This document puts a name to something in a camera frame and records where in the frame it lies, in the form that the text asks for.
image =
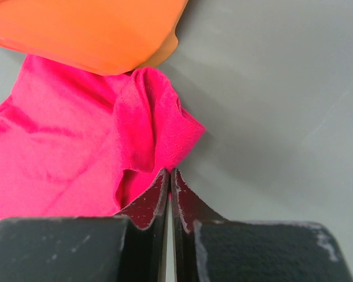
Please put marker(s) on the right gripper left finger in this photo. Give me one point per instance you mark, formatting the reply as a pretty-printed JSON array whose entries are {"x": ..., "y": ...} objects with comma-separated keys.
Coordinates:
[{"x": 127, "y": 246}]

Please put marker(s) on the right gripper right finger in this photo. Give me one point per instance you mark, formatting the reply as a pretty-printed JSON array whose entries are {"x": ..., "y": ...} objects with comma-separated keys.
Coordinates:
[{"x": 209, "y": 247}]

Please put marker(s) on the crimson red t shirt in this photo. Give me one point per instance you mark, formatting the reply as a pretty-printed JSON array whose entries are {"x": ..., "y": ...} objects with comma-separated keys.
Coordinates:
[{"x": 73, "y": 143}]

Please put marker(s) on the orange plastic basket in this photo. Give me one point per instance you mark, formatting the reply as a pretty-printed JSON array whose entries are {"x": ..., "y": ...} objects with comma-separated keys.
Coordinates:
[{"x": 103, "y": 37}]

